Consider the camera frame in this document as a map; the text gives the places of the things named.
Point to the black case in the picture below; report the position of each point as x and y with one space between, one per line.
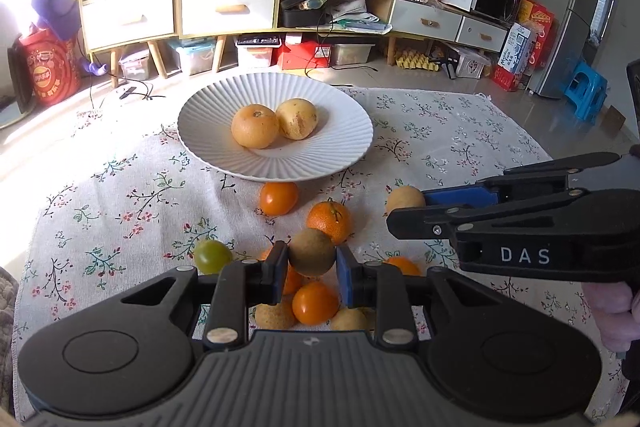
302 12

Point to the low wooden tv cabinet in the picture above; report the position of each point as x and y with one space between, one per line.
425 21

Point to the floral tablecloth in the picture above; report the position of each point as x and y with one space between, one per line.
110 207

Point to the white ribbed plate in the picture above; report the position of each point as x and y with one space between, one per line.
210 142

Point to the tan round pear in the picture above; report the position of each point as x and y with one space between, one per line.
348 320
404 198
275 315

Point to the orange tomato upper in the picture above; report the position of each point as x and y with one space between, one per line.
278 198

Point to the cardboard piece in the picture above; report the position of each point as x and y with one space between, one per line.
612 118

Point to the blue and white carton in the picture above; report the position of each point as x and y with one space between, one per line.
517 49

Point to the pile of folded papers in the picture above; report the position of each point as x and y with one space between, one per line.
357 14

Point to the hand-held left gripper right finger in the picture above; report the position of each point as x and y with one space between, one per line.
344 277

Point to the large yellow orange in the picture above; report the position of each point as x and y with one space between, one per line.
255 126

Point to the blue plastic stool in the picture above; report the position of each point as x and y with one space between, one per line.
585 89

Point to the silver refrigerator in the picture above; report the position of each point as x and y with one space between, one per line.
565 7

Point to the person's right hand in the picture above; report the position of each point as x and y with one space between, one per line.
607 314

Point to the green lime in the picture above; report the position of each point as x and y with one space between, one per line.
212 256

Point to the yellow speckled pear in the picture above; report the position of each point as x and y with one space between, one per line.
297 118

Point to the red printed bag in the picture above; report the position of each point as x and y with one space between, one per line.
50 67

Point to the red gift box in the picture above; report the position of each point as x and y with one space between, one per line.
537 24

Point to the red storage box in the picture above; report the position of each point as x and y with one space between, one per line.
302 54

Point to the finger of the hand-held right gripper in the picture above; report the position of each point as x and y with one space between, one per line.
425 224
457 197

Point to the yellow egg carton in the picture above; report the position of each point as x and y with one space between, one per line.
414 59

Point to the brown kiwi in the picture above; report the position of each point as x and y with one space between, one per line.
311 252

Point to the rough-skinned mandarin orange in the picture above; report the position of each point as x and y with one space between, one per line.
330 221

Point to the clear plastic storage box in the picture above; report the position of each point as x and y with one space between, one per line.
256 53
195 56
352 53
135 64

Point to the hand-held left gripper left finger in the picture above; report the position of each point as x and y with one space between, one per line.
278 274

